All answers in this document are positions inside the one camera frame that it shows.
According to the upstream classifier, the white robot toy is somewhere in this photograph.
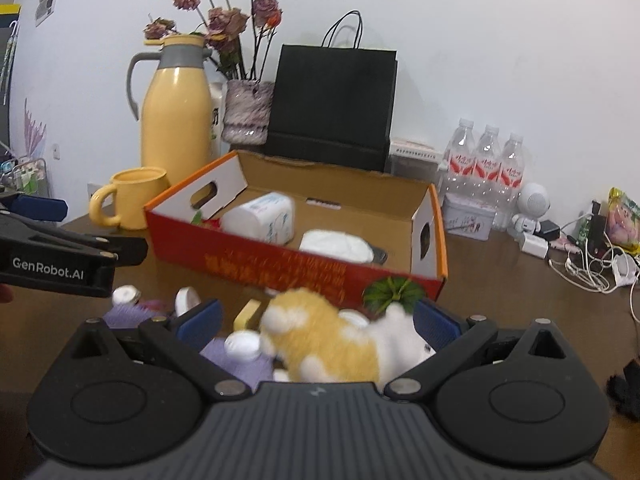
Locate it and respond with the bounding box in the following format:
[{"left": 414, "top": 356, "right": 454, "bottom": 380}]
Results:
[{"left": 507, "top": 182, "right": 551, "bottom": 233}]

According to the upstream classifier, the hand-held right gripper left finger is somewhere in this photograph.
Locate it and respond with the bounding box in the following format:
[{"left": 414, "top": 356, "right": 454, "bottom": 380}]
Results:
[{"left": 70, "top": 298, "right": 251, "bottom": 403}]

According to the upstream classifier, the yellow eraser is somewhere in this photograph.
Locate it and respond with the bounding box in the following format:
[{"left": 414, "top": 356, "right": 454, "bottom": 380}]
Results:
[{"left": 234, "top": 300, "right": 261, "bottom": 331}]

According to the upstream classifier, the white power adapter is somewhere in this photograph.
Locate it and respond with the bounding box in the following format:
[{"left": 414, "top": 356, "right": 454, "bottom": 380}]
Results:
[{"left": 612, "top": 254, "right": 639, "bottom": 287}]

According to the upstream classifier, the white cable tangle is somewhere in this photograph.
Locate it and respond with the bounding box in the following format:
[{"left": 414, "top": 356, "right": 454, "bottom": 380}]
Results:
[{"left": 547, "top": 240, "right": 640, "bottom": 323}]

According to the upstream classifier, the purple glass vase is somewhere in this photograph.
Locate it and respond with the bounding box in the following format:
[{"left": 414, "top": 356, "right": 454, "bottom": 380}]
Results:
[{"left": 221, "top": 79, "right": 276, "bottom": 146}]

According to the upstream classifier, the clear water bottle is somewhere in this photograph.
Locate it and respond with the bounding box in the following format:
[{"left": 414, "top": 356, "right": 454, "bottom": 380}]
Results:
[
  {"left": 497, "top": 132, "right": 527, "bottom": 231},
  {"left": 472, "top": 125, "right": 502, "bottom": 201},
  {"left": 442, "top": 119, "right": 477, "bottom": 196}
]

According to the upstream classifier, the yellow mug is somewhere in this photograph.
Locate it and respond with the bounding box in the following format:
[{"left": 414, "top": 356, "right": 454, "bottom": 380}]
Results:
[{"left": 89, "top": 166, "right": 172, "bottom": 231}]

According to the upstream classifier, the clear cotton swab box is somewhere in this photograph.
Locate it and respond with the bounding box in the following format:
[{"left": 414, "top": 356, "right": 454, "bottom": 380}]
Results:
[{"left": 220, "top": 192, "right": 296, "bottom": 246}]

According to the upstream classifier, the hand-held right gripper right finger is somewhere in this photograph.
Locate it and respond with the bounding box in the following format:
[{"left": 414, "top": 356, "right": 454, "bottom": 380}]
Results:
[{"left": 382, "top": 299, "right": 571, "bottom": 402}]

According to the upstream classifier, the green and black gadget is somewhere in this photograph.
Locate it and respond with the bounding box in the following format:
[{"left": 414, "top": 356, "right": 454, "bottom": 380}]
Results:
[{"left": 577, "top": 200, "right": 608, "bottom": 256}]

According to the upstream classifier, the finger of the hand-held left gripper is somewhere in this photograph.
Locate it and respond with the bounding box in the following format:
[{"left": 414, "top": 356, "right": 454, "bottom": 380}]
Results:
[
  {"left": 0, "top": 190, "right": 69, "bottom": 223},
  {"left": 20, "top": 224, "right": 149, "bottom": 268}
]

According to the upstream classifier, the white carton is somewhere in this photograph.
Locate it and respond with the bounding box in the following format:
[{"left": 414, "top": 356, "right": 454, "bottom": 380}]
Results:
[{"left": 209, "top": 82, "right": 227, "bottom": 158}]

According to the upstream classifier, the yellow thermos jug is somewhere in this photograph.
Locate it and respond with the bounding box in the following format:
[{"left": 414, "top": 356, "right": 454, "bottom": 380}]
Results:
[{"left": 125, "top": 34, "right": 217, "bottom": 188}]

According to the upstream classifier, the dried rose bouquet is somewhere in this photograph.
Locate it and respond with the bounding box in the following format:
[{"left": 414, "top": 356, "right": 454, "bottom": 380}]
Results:
[{"left": 144, "top": 0, "right": 283, "bottom": 83}]

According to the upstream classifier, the colourful snack packet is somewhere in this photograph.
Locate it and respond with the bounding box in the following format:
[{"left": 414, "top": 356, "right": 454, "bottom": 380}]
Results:
[{"left": 607, "top": 187, "right": 640, "bottom": 256}]

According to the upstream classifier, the black paper bag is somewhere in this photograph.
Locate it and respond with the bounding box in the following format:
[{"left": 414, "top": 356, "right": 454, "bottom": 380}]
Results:
[{"left": 263, "top": 10, "right": 399, "bottom": 173}]

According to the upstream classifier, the yellow white plush paw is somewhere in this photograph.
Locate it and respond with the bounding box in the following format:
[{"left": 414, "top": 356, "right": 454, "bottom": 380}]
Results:
[{"left": 257, "top": 287, "right": 437, "bottom": 386}]

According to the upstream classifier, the black cloth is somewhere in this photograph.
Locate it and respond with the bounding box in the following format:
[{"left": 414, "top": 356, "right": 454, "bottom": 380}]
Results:
[{"left": 605, "top": 355, "right": 640, "bottom": 417}]

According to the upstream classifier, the purple flower wall sticker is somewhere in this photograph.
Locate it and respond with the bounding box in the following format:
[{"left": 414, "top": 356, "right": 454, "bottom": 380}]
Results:
[{"left": 22, "top": 97, "right": 48, "bottom": 161}]

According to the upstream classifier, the small white bottle cap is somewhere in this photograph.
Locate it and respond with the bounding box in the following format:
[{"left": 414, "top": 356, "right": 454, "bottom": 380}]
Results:
[{"left": 225, "top": 331, "right": 261, "bottom": 361}]

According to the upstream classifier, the red cardboard box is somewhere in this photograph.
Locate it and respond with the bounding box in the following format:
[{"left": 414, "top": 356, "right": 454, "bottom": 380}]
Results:
[{"left": 145, "top": 150, "right": 448, "bottom": 323}]

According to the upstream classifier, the white printed tin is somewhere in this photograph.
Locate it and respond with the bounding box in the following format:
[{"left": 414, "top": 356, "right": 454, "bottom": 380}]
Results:
[{"left": 442, "top": 192, "right": 497, "bottom": 241}]

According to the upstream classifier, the white cloth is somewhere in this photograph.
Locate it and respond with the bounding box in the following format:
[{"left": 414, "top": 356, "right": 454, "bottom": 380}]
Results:
[{"left": 299, "top": 229, "right": 375, "bottom": 263}]

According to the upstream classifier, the white charger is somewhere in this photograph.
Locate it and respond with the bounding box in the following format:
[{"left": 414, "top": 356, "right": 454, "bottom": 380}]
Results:
[{"left": 520, "top": 232, "right": 549, "bottom": 259}]

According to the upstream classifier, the purple drawstring pouch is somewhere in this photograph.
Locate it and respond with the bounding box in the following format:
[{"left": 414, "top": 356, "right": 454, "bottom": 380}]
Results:
[{"left": 102, "top": 301, "right": 278, "bottom": 386}]

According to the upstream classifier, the wire rack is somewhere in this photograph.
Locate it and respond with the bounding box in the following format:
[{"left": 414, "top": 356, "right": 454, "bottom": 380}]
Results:
[{"left": 0, "top": 157, "right": 48, "bottom": 196}]

